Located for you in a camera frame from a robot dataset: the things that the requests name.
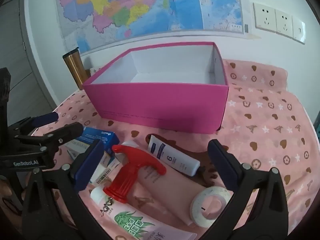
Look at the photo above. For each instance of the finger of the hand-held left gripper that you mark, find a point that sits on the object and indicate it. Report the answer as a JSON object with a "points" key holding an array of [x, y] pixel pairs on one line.
{"points": [[70, 131], [47, 117]]}

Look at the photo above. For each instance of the plain pink tube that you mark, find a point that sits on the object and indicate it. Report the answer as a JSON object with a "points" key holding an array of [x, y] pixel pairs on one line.
{"points": [[170, 192]]}

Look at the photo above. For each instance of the pink printed cloth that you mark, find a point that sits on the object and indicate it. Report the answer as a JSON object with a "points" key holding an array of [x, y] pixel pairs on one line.
{"points": [[262, 130]]}

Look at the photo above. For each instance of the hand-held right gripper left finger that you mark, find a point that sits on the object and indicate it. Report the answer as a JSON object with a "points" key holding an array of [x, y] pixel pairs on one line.
{"points": [[85, 166]]}

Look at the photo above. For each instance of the white wall socket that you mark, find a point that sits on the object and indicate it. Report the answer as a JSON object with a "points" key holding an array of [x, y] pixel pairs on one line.
{"points": [[265, 17], [284, 23]]}

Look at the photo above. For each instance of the white tube blue label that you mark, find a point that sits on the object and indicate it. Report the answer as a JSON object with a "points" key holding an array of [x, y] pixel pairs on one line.
{"points": [[172, 158]]}

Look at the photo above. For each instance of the pink cardboard box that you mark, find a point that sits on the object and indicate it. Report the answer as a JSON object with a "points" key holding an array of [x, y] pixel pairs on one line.
{"points": [[155, 105]]}

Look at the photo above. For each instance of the grey door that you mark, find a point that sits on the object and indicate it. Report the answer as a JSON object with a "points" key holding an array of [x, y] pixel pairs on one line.
{"points": [[20, 55]]}

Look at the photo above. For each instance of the person's left hand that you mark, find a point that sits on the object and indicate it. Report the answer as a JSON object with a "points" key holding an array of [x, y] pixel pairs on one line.
{"points": [[5, 190]]}

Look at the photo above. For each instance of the white speckled tape roll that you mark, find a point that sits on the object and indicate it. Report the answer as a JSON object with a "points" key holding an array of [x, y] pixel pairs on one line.
{"points": [[197, 205]]}

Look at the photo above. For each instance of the beige masking tape strip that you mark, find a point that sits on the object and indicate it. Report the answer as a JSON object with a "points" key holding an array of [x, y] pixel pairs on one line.
{"points": [[252, 37]]}

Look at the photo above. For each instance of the colourful wall map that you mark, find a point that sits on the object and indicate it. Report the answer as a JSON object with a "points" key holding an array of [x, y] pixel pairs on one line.
{"points": [[125, 10]]}

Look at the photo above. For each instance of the brown wooden comb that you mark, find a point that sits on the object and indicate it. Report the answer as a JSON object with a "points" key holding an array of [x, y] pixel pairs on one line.
{"points": [[205, 170]]}

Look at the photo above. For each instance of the pink tube green plant print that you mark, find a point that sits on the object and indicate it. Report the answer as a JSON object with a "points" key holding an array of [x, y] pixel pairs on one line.
{"points": [[125, 217]]}

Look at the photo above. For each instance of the white teal barcode box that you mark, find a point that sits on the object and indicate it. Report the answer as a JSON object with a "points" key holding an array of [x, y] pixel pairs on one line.
{"points": [[107, 167]]}

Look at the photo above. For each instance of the white wall switch plate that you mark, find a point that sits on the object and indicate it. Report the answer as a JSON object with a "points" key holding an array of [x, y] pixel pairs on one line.
{"points": [[298, 30]]}

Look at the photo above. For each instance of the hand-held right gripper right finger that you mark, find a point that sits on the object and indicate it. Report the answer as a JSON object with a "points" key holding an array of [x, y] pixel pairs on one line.
{"points": [[225, 166]]}

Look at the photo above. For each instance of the gold metal tumbler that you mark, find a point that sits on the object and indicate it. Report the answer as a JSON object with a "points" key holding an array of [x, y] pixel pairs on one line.
{"points": [[75, 67]]}

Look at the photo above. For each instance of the small white carton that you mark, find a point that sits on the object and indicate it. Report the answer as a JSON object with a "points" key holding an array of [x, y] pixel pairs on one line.
{"points": [[72, 147]]}

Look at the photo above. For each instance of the white printed packet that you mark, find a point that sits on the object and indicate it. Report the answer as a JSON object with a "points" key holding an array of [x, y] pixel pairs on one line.
{"points": [[94, 70]]}

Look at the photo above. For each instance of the blue medicine box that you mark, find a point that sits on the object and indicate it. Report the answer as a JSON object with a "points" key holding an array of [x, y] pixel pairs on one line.
{"points": [[100, 136]]}

